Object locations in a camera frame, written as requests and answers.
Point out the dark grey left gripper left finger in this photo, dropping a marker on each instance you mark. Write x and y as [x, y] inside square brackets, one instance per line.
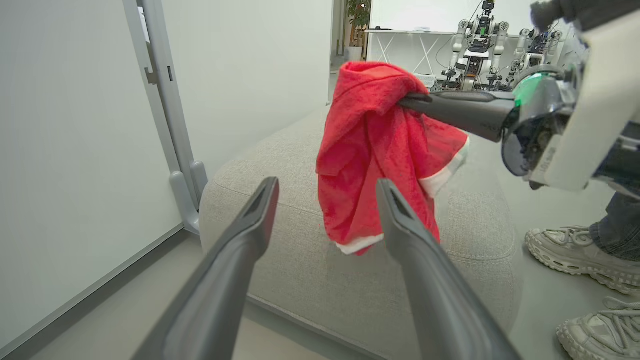
[220, 290]

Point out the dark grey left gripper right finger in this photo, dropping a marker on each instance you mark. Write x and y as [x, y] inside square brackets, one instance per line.
[435, 300]

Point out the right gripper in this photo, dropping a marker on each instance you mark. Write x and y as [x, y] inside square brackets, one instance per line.
[540, 120]

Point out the red garment with white trim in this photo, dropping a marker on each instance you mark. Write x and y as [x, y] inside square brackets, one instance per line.
[370, 150]

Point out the grey fabric sofa seat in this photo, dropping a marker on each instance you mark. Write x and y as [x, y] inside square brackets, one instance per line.
[300, 260]

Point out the small white box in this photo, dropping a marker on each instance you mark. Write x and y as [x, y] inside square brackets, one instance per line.
[426, 80]

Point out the white humanoid robot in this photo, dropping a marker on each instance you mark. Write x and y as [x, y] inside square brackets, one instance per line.
[535, 50]
[479, 45]

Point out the white trestle table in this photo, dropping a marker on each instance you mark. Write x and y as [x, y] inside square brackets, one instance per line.
[400, 33]

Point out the white plant pot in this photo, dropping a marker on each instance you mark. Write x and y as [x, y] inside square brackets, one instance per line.
[353, 53]

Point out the green potted plant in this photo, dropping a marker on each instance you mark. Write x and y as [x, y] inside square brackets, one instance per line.
[359, 20]

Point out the grey white sneaker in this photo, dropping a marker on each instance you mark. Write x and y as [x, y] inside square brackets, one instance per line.
[605, 332]
[575, 250]

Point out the blue jeans leg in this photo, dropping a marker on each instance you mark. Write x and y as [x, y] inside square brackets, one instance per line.
[620, 225]

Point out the grey partition bottom rail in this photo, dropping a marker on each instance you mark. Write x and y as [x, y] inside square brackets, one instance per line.
[100, 280]

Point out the grey double-footed partition post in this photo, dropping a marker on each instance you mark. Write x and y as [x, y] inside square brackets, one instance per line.
[167, 110]

